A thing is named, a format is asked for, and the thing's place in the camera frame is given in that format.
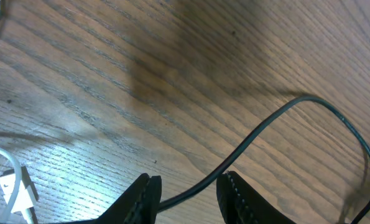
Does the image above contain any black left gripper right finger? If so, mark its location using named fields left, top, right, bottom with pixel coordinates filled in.
left=216, top=171, right=295, bottom=224

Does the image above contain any short black cable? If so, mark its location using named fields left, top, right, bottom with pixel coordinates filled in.
left=158, top=95, right=370, bottom=224

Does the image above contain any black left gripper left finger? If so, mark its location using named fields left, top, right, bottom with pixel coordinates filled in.
left=70, top=173, right=162, bottom=224

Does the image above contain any white cable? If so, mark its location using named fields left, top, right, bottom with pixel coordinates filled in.
left=0, top=0, right=39, bottom=224

